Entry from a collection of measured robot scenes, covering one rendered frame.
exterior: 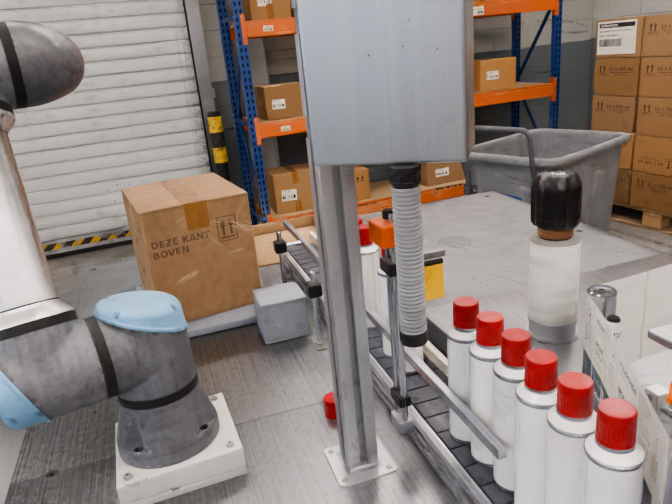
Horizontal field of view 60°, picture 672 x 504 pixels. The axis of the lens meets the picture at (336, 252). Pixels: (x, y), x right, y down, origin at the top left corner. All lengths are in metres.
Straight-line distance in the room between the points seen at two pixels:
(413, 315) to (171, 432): 0.40
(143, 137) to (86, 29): 0.87
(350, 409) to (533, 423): 0.27
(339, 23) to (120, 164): 4.47
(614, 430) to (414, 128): 0.34
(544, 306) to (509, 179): 2.10
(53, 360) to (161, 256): 0.54
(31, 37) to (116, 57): 4.06
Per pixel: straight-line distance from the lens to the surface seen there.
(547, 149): 3.89
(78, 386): 0.84
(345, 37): 0.63
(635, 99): 4.50
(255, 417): 1.04
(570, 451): 0.64
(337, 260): 0.73
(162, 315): 0.84
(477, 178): 3.28
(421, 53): 0.62
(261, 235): 1.97
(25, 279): 0.85
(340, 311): 0.76
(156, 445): 0.90
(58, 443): 1.13
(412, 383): 0.99
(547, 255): 1.05
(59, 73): 0.94
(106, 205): 5.11
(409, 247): 0.64
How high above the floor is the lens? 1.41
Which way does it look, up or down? 20 degrees down
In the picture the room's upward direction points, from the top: 6 degrees counter-clockwise
